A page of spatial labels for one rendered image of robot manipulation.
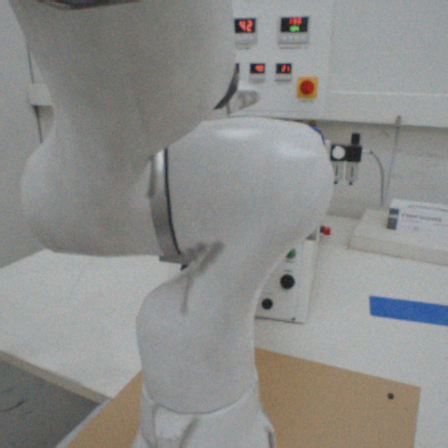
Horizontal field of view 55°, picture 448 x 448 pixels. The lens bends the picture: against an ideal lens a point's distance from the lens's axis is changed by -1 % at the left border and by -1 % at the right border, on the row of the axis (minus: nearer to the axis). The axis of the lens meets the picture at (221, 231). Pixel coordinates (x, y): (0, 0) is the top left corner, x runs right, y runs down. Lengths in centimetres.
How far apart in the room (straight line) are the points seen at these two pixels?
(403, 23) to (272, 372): 126
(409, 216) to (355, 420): 97
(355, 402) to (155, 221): 41
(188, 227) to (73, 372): 62
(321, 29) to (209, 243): 98
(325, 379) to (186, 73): 52
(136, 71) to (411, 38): 145
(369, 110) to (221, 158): 131
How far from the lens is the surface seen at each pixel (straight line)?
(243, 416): 43
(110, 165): 26
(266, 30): 127
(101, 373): 88
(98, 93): 22
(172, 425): 42
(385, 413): 62
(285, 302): 100
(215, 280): 34
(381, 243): 140
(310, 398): 63
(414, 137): 164
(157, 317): 38
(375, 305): 112
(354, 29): 166
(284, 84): 126
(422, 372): 94
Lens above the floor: 129
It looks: 21 degrees down
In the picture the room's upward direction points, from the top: straight up
